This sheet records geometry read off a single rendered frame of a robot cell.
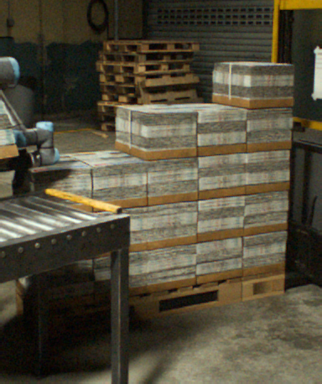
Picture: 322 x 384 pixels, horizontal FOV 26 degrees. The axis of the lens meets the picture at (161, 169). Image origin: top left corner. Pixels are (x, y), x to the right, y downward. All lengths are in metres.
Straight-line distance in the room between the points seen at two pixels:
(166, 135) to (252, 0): 7.72
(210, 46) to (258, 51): 0.94
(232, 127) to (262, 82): 0.28
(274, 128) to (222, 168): 0.37
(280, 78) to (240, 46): 7.39
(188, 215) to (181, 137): 0.40
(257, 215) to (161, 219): 0.60
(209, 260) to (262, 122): 0.78
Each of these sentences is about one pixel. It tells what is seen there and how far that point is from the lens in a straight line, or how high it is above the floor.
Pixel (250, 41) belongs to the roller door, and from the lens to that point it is 11.04.
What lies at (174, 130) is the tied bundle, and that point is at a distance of 3.47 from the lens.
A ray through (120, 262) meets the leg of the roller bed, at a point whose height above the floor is 0.63.
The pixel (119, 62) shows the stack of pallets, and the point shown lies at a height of 1.01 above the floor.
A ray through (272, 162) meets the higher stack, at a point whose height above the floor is 0.77.
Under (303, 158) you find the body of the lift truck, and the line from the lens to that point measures 4.44.
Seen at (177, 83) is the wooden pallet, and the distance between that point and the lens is 10.01.
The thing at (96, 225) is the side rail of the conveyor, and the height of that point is 0.79.
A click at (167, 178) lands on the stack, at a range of 3.49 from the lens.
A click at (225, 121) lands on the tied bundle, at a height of 1.01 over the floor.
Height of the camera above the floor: 1.46
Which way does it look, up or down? 11 degrees down
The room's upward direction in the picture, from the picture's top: 1 degrees clockwise
